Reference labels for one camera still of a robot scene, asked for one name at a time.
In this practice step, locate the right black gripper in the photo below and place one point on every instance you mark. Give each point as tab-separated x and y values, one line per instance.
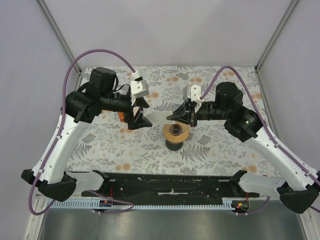
184	113

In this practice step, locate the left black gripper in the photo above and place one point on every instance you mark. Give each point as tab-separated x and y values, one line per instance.
141	121

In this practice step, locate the white paper coffee filter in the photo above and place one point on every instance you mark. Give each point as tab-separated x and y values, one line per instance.
159	117

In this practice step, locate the orange coffee filter box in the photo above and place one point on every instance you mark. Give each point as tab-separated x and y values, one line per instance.
121	117

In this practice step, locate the black carafe with red lid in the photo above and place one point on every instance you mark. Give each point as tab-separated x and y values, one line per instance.
173	146

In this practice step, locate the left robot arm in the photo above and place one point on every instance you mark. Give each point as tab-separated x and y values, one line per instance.
81	107

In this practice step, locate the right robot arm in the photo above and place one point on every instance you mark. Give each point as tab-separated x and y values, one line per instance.
297	187

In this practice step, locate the floral tablecloth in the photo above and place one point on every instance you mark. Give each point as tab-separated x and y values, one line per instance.
109	146

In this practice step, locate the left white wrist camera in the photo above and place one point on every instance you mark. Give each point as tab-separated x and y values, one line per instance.
139	87

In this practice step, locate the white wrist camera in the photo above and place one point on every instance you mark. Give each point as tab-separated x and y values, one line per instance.
139	87
193	93

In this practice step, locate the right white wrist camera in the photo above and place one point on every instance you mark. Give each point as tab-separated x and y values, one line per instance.
193	93

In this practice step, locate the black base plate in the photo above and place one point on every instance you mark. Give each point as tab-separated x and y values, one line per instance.
171	189

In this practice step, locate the white slotted cable duct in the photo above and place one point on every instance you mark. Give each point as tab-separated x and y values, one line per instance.
103	204

